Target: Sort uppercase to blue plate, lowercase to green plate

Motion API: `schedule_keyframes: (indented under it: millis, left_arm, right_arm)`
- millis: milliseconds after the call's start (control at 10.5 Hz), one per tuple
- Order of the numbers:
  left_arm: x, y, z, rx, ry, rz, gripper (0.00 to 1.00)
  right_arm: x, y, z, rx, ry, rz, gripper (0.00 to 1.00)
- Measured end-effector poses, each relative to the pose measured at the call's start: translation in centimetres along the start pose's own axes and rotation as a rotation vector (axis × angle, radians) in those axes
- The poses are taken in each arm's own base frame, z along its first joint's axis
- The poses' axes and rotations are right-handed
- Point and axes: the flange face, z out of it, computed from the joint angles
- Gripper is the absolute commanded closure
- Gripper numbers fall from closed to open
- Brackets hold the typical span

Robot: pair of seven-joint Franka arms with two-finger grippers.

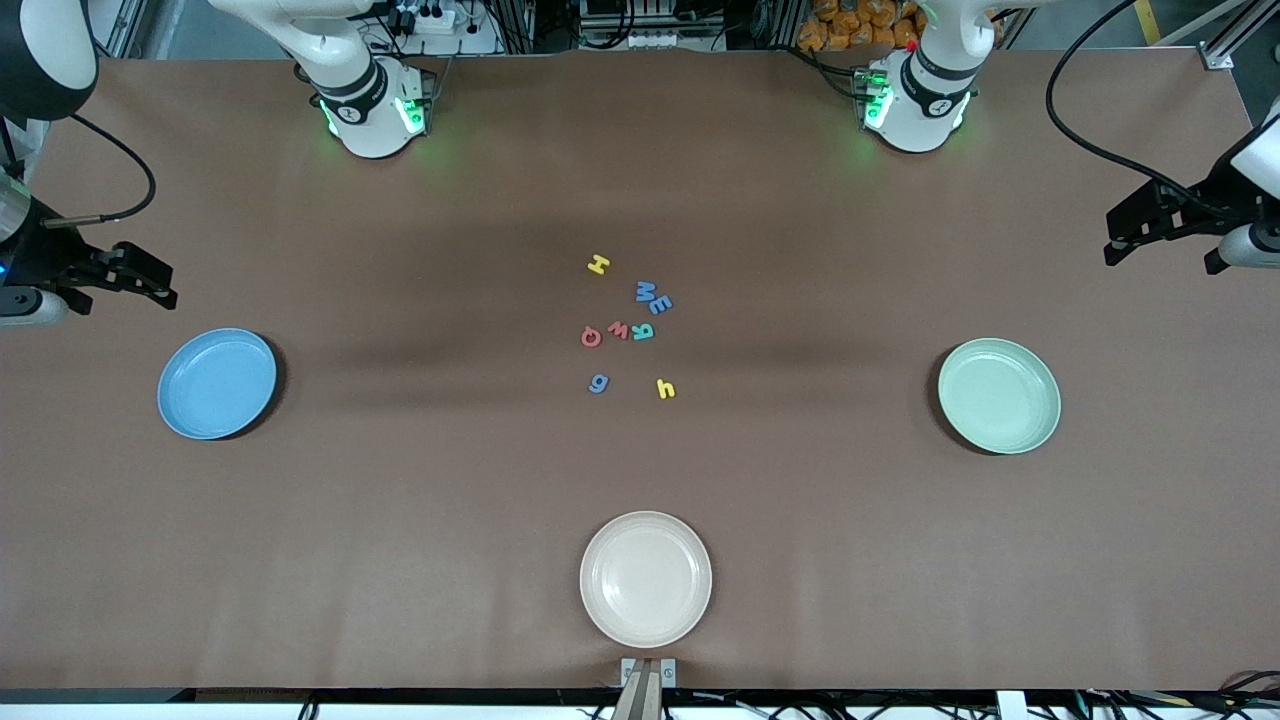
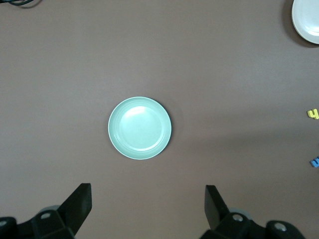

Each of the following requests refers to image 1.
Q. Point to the blue letter g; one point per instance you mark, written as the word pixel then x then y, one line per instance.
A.
pixel 604 383

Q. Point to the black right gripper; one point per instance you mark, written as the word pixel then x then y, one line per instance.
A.
pixel 47 257

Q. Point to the yellow uppercase letter H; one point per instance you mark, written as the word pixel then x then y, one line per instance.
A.
pixel 598 264

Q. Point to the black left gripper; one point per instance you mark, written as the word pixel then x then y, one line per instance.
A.
pixel 1197 216

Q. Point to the blue letter M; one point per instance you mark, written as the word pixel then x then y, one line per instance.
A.
pixel 645 292

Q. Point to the blue letter E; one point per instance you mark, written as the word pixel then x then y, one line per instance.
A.
pixel 660 305

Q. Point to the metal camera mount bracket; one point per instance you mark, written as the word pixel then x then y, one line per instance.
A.
pixel 648 690

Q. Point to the red letter w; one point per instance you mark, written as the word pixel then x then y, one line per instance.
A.
pixel 618 333

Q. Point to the aluminium frame profile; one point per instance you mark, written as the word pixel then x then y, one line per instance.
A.
pixel 1218 55
pixel 125 25

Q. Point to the red letter Q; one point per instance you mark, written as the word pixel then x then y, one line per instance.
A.
pixel 585 338

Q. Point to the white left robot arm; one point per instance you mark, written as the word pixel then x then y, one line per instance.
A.
pixel 915 110

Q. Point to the orange snack packets bag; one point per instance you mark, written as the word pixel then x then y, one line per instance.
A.
pixel 850 25

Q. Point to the green plate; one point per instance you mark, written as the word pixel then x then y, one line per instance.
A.
pixel 1000 395

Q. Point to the teal letter R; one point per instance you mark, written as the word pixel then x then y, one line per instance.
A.
pixel 645 333

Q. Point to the blue plate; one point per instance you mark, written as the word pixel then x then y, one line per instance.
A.
pixel 215 385

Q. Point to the beige plate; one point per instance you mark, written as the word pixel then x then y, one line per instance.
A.
pixel 645 580

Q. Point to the yellow lowercase letter h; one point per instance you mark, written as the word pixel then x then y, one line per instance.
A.
pixel 668 391

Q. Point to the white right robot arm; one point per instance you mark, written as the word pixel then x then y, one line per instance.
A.
pixel 375 120

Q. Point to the white power strip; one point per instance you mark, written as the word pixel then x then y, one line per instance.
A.
pixel 430 18

